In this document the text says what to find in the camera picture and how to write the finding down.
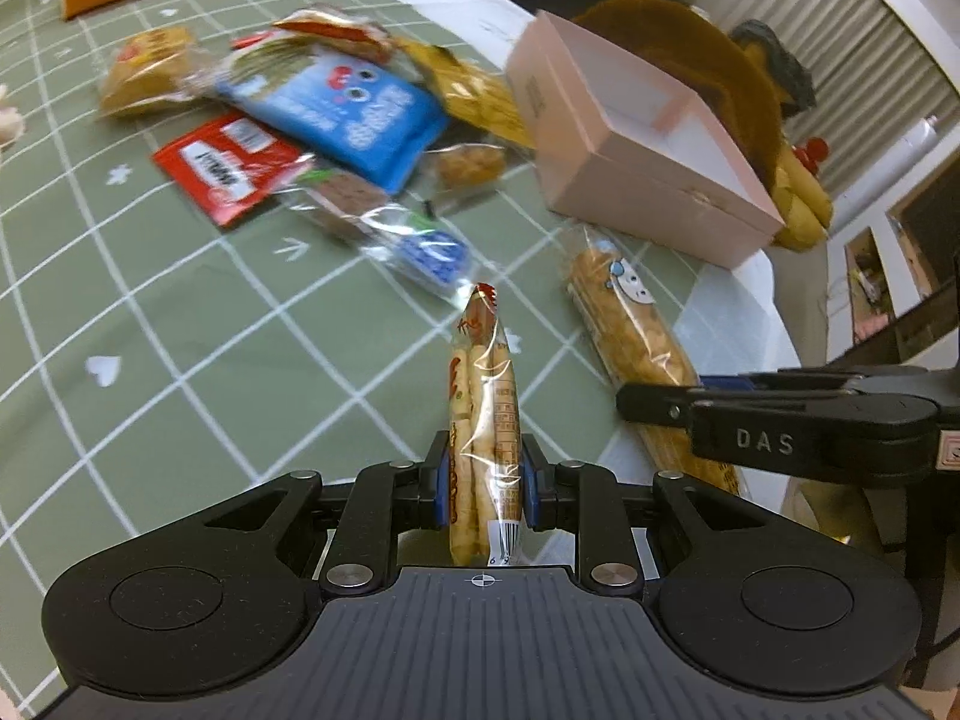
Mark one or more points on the chocolate sandwich biscuit packet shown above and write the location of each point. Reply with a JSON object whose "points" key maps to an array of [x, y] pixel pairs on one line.
{"points": [[345, 199]]}

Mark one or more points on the small round cookie packet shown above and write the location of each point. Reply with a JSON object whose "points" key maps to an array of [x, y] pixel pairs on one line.
{"points": [[469, 165]]}

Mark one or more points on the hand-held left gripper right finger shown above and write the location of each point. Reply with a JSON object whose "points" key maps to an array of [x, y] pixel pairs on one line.
{"points": [[531, 484]]}

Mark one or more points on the blue snack packet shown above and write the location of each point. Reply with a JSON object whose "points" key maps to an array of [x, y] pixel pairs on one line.
{"points": [[352, 112]]}

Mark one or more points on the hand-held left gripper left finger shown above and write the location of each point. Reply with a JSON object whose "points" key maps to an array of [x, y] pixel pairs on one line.
{"points": [[442, 481]]}

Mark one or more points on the yellow chips packet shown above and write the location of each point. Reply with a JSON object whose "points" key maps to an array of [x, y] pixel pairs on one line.
{"points": [[480, 101]]}

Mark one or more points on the red snack packet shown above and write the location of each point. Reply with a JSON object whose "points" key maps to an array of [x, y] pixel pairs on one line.
{"points": [[225, 165]]}

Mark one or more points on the long bread packet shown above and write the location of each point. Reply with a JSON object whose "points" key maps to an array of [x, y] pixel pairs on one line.
{"points": [[630, 315]]}

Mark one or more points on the red and white clear packet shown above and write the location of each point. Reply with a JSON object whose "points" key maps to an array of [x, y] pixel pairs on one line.
{"points": [[330, 28]]}

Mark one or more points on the white shelf unit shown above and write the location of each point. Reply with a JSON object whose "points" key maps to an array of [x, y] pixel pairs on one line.
{"points": [[900, 270]]}

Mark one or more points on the biscuit stick packet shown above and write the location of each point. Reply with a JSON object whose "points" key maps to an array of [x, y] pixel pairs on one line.
{"points": [[484, 405]]}

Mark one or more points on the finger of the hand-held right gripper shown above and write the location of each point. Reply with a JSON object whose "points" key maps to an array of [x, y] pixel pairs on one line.
{"points": [[652, 405]]}

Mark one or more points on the dark grey plush toy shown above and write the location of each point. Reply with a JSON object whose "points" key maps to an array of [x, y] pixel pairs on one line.
{"points": [[780, 67]]}

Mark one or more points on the pink cardboard box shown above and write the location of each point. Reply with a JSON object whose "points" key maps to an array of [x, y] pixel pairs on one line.
{"points": [[637, 187]]}

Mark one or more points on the white fluffy toy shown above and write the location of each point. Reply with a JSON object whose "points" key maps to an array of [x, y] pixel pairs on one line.
{"points": [[7, 120]]}

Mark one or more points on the brown plush toy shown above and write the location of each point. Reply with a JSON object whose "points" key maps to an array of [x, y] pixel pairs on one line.
{"points": [[712, 52]]}

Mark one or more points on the orange cake packet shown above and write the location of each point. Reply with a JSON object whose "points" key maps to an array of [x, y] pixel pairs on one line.
{"points": [[146, 64]]}

